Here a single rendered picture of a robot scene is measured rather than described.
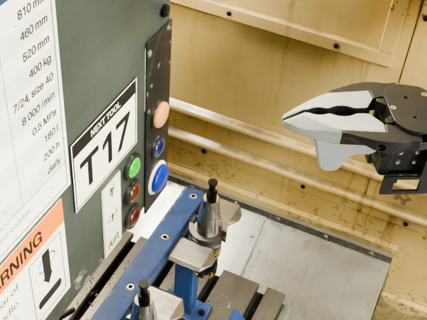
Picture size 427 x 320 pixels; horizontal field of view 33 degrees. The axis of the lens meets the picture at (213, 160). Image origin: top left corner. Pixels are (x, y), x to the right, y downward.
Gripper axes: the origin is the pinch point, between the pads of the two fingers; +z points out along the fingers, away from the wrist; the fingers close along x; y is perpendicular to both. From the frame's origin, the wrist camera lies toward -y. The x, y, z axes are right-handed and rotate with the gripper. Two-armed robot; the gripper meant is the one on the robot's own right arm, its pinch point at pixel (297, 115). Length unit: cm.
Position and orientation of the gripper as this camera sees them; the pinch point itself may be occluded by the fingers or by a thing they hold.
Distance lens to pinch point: 67.7
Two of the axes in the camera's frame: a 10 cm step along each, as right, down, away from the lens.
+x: -1.0, -6.7, 7.3
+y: -0.7, 7.4, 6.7
